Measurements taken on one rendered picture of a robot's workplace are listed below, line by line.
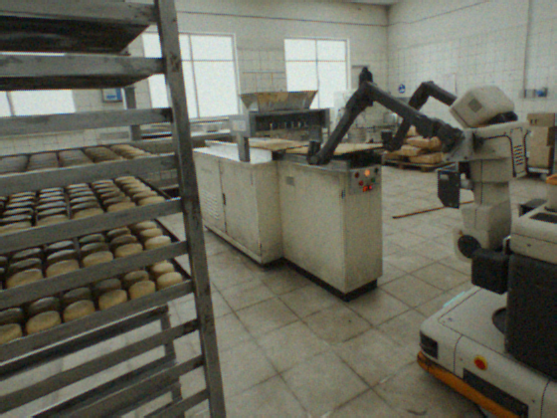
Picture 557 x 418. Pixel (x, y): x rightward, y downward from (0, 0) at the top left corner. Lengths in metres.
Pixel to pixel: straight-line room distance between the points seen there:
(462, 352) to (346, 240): 0.83
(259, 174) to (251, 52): 3.83
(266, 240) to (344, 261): 0.70
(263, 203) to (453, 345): 1.48
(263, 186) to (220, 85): 3.61
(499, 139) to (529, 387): 0.85
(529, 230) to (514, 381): 0.54
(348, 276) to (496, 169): 1.08
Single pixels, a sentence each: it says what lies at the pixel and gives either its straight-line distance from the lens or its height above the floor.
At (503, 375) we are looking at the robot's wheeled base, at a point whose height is 0.25.
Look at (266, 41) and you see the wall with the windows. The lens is 6.19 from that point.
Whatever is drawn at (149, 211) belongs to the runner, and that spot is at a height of 1.05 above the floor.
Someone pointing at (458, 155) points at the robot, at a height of 1.01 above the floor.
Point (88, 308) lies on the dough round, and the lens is 0.81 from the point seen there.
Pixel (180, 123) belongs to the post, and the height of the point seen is 1.21.
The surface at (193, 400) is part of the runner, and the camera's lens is 0.95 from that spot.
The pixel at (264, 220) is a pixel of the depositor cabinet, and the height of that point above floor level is 0.41.
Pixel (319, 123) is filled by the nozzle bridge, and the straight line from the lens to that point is 2.81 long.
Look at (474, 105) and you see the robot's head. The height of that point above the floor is 1.18.
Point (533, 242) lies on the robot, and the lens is 1.36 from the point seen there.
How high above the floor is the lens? 1.24
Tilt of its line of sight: 12 degrees down
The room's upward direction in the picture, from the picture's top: 4 degrees counter-clockwise
